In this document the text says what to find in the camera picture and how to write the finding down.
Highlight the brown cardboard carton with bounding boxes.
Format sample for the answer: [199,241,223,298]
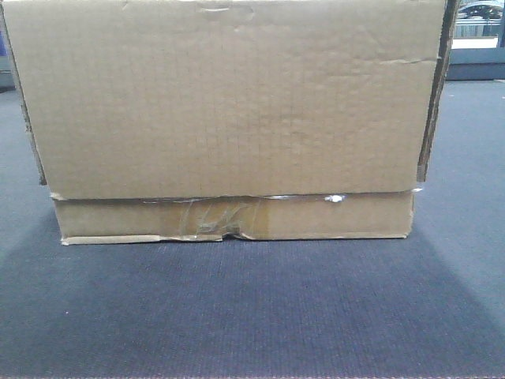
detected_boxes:
[1,1,458,246]

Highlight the dark grey conveyor belt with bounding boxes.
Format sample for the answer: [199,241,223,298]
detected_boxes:
[1,81,504,378]

